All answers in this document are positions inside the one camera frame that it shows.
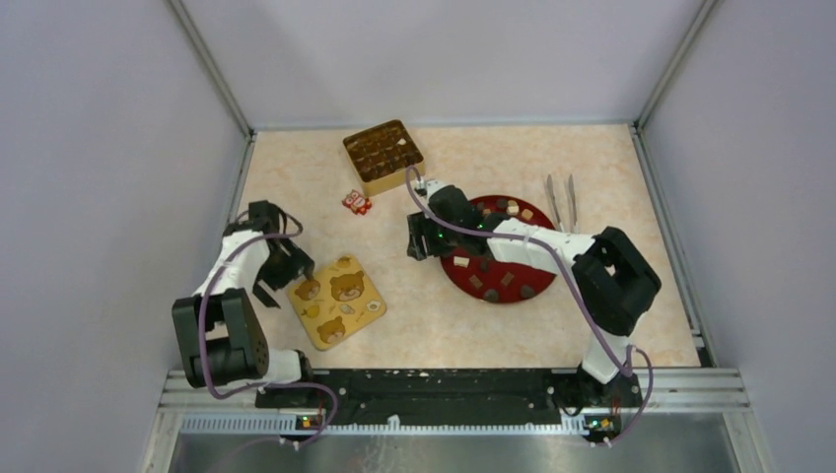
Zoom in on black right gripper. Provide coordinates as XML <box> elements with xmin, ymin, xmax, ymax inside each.
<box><xmin>407</xmin><ymin>209</ymin><xmax>461</xmax><ymax>262</ymax></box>

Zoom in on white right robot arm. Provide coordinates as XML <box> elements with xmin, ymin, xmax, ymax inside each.
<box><xmin>407</xmin><ymin>179</ymin><xmax>662</xmax><ymax>406</ymax></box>

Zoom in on red round tray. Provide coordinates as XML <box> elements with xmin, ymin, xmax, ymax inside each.
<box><xmin>440</xmin><ymin>194</ymin><xmax>555</xmax><ymax>304</ymax></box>

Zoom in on silver metal tongs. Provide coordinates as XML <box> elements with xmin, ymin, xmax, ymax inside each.
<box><xmin>544</xmin><ymin>173</ymin><xmax>581</xmax><ymax>234</ymax></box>

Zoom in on gold bear tin lid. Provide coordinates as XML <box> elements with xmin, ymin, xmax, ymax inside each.
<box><xmin>287</xmin><ymin>254</ymin><xmax>387</xmax><ymax>351</ymax></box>

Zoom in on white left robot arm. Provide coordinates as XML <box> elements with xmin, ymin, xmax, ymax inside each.
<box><xmin>172</xmin><ymin>200</ymin><xmax>314</xmax><ymax>388</ymax></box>

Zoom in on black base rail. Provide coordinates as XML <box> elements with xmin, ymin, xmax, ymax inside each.
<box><xmin>255</xmin><ymin>369</ymin><xmax>642</xmax><ymax>427</ymax></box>

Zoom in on gold chocolate box tin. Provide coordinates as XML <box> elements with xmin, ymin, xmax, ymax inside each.
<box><xmin>342</xmin><ymin>119</ymin><xmax>426</xmax><ymax>197</ymax></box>

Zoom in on red owl toy block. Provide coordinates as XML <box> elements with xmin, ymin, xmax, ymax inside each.
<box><xmin>342</xmin><ymin>190</ymin><xmax>373</xmax><ymax>215</ymax></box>

